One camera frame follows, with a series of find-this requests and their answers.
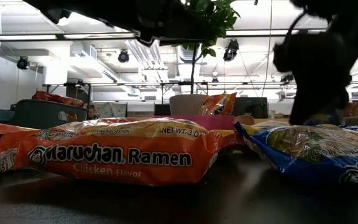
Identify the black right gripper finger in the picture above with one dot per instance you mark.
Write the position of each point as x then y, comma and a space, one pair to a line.
337, 102
300, 107

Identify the blue ramen noodle pack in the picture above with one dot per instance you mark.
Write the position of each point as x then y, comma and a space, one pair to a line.
306, 149

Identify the orange chicken ramen pack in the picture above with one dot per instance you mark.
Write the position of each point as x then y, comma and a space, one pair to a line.
228, 137
120, 155
217, 104

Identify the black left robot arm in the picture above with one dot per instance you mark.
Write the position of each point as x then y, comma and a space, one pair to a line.
120, 15

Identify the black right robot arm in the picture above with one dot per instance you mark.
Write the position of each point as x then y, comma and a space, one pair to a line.
353, 18

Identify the orange patterned bag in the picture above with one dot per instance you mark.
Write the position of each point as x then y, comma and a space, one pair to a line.
356, 109

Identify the black monitor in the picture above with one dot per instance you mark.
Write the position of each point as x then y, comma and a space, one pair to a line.
250, 107

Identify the black ceiling spotlight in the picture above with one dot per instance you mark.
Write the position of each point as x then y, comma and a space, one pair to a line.
123, 57
23, 63
231, 49

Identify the pink plastic bin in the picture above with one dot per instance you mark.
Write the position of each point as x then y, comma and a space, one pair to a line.
216, 123

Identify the green leafy potted tree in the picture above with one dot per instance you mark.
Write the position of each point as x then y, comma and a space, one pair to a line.
216, 15

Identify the white ribbed plant pot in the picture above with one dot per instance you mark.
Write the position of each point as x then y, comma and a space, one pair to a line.
185, 105

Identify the small black box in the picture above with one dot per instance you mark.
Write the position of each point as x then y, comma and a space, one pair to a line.
162, 109

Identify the black table mat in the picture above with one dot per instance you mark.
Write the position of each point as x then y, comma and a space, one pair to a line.
179, 205

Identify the white patterned cloth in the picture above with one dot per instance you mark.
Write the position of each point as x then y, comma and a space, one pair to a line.
109, 110

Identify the person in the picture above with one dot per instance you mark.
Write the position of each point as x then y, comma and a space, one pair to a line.
92, 113

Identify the blue-grey plastic bin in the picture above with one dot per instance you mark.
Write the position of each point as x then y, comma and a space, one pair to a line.
36, 113

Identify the black desk frame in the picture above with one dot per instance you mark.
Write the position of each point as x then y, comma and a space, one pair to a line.
67, 84

